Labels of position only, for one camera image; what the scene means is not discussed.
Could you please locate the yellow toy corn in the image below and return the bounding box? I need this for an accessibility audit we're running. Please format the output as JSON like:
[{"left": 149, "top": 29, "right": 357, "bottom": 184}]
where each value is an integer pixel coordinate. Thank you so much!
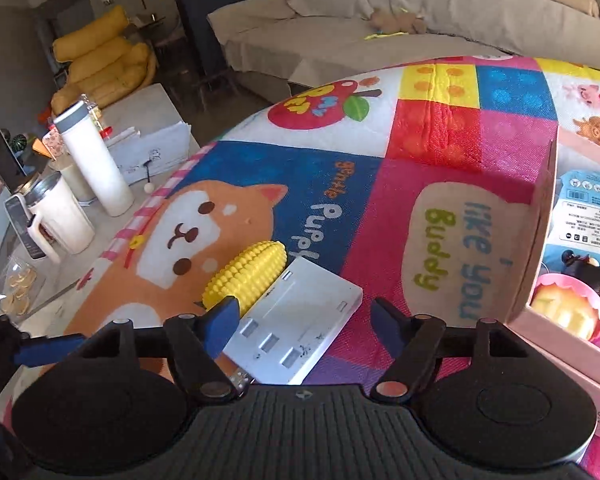
[{"left": 195, "top": 241, "right": 289, "bottom": 319}]

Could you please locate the blue tissue packet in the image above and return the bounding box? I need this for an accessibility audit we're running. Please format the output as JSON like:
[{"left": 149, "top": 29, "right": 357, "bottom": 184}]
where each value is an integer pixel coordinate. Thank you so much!
[{"left": 540, "top": 170, "right": 600, "bottom": 267}]

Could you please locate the yellow cushioned chair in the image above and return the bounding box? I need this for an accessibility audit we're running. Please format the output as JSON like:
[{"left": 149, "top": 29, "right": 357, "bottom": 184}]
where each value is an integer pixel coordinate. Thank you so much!
[{"left": 50, "top": 5, "right": 159, "bottom": 117}]

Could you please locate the glass jar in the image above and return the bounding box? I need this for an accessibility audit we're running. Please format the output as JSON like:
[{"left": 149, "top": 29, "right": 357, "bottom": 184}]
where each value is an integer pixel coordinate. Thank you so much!
[{"left": 50, "top": 155, "right": 99, "bottom": 204}]

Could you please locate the brown plush toy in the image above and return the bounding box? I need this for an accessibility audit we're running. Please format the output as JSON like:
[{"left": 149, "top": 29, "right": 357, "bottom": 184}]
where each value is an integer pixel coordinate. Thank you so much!
[{"left": 370, "top": 9, "right": 426, "bottom": 35}]

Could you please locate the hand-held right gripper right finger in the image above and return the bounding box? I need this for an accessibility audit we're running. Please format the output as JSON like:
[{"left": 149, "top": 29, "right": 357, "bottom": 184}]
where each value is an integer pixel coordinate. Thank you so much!
[{"left": 370, "top": 297, "right": 525, "bottom": 404}]

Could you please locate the smartphone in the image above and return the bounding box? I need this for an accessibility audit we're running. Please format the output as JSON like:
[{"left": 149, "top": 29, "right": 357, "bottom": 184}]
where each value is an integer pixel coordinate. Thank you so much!
[{"left": 5, "top": 194, "right": 49, "bottom": 261}]

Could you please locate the black toy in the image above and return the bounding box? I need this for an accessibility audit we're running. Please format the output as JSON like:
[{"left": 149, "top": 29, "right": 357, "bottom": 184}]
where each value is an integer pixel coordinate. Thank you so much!
[{"left": 560, "top": 250, "right": 600, "bottom": 287}]

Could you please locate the cream mug with handle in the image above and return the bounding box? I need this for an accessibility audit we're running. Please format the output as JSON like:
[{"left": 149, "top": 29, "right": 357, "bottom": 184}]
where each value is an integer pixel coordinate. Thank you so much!
[{"left": 27, "top": 172, "right": 96, "bottom": 264}]

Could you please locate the white desktop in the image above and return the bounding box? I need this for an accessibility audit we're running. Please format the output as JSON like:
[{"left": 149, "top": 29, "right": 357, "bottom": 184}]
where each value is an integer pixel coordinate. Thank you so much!
[{"left": 0, "top": 82, "right": 202, "bottom": 341}]

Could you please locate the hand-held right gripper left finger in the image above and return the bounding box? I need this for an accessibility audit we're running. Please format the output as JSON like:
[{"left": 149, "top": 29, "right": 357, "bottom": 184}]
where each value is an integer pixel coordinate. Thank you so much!
[{"left": 82, "top": 296, "right": 242, "bottom": 405}]

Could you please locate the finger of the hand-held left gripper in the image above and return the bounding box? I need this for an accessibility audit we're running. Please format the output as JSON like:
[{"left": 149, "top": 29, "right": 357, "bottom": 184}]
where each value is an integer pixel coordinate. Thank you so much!
[{"left": 0, "top": 316, "right": 87, "bottom": 397}]

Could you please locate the colourful printed play mat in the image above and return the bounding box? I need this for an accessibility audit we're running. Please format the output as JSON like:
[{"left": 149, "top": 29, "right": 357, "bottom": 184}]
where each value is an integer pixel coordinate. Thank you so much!
[{"left": 2, "top": 55, "right": 600, "bottom": 480}]

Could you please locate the beige sofa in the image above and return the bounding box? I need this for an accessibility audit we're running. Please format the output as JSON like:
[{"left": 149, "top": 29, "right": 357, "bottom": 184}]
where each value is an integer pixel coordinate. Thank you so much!
[{"left": 207, "top": 0, "right": 600, "bottom": 97}]

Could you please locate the white power strip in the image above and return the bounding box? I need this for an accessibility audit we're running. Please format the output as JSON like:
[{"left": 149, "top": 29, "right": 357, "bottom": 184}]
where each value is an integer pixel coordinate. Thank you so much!
[{"left": 222, "top": 258, "right": 364, "bottom": 389}]

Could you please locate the pink cardboard box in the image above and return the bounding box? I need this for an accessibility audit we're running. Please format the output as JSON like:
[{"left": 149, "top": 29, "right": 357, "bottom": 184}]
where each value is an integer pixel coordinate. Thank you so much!
[{"left": 507, "top": 125, "right": 600, "bottom": 450}]

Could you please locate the clear bag of biscuits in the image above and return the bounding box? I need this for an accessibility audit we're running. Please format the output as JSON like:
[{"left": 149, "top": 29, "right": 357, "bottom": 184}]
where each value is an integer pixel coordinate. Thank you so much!
[{"left": 0, "top": 257, "right": 49, "bottom": 317}]

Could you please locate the pink floral card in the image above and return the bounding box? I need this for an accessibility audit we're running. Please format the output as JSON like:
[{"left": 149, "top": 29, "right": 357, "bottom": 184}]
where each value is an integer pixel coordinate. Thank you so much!
[{"left": 42, "top": 130, "right": 72, "bottom": 159}]

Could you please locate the white thermos bottle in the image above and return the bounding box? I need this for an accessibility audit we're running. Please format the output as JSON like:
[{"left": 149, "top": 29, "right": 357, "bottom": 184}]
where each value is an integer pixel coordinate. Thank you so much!
[{"left": 52, "top": 101, "right": 135, "bottom": 218}]

